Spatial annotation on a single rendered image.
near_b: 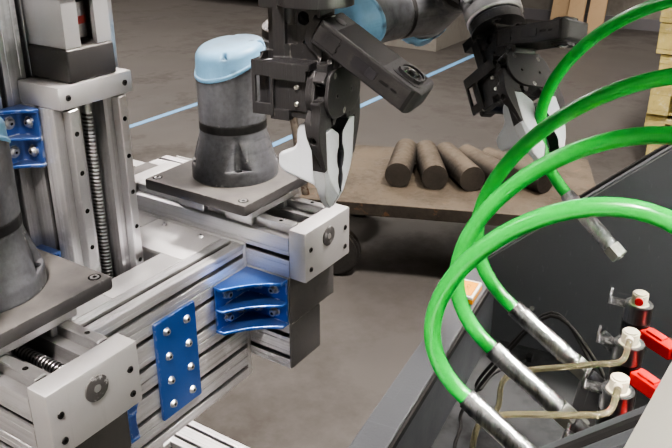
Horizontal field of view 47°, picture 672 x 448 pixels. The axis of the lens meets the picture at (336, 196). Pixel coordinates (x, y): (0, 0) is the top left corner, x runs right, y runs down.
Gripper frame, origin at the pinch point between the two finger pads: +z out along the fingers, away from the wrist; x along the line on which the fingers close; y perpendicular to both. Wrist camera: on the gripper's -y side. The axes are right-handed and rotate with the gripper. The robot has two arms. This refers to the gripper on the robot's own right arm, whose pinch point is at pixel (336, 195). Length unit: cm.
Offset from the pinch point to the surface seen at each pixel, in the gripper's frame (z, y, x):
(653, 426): -3.3, -31.9, 27.8
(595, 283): 26, -22, -43
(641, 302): 10.3, -29.2, -10.7
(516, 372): 11.6, -20.4, 4.8
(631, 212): -8.7, -28.3, 12.7
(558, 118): -9.9, -20.2, -3.3
